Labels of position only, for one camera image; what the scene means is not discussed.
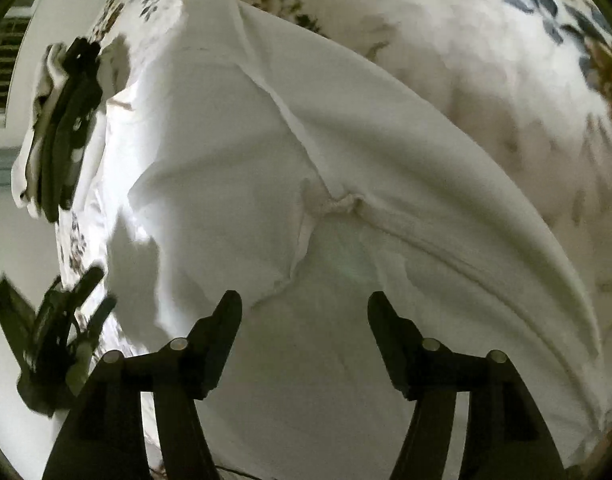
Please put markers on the white garment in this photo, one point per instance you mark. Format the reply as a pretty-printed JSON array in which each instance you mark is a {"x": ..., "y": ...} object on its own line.
[{"x": 286, "y": 160}]

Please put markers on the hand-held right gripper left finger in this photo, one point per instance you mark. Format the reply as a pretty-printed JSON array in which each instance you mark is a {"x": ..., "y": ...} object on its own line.
[{"x": 226, "y": 317}]

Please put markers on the beige folded garment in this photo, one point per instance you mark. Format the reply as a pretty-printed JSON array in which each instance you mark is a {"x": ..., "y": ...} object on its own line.
[{"x": 35, "y": 110}]

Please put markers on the window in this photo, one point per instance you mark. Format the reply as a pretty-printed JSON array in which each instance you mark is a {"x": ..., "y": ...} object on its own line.
[{"x": 5, "y": 60}]

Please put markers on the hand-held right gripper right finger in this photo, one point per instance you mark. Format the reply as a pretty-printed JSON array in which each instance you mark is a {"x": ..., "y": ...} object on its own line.
[{"x": 384, "y": 322}]

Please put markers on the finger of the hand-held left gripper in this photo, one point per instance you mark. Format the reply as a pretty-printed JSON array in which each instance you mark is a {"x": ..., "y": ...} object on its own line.
[
  {"x": 103, "y": 312},
  {"x": 88, "y": 280}
]

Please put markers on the stack of folded clothes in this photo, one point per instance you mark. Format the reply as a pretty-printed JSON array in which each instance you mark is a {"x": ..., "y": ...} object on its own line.
[{"x": 73, "y": 125}]

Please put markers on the floral blanket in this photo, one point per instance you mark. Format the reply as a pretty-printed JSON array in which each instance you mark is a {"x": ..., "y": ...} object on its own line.
[{"x": 461, "y": 35}]

